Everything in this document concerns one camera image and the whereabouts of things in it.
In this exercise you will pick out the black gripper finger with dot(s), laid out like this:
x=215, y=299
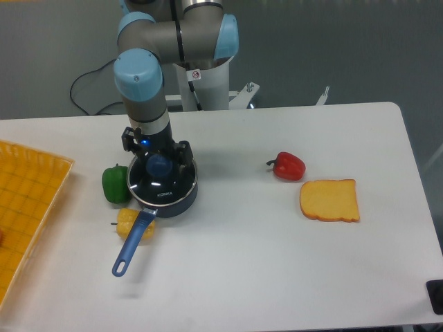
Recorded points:
x=129, y=141
x=183, y=155

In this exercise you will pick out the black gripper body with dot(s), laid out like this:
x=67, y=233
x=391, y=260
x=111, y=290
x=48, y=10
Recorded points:
x=146, y=139

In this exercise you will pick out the glass pot lid blue knob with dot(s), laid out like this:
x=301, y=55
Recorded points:
x=156, y=183

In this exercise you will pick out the dark blue saucepan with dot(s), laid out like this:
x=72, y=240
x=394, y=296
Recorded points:
x=143, y=220

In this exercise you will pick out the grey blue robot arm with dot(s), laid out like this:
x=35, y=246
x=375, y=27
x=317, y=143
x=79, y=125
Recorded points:
x=198, y=37

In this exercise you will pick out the green toy bell pepper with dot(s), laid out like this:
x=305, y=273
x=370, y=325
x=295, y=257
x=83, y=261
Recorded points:
x=114, y=184

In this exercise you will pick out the red toy bell pepper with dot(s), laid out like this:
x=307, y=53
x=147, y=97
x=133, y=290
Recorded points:
x=288, y=167

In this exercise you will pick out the yellow woven basket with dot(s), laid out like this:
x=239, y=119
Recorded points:
x=31, y=180

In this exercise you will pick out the toy toast slice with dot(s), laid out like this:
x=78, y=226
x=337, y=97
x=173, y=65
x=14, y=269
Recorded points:
x=330, y=200

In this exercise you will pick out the black object table corner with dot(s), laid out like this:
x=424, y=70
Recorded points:
x=435, y=293

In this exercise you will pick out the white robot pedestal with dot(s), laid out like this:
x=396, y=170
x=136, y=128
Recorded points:
x=205, y=86

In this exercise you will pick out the white metal table bracket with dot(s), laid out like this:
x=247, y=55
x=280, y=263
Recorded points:
x=323, y=97

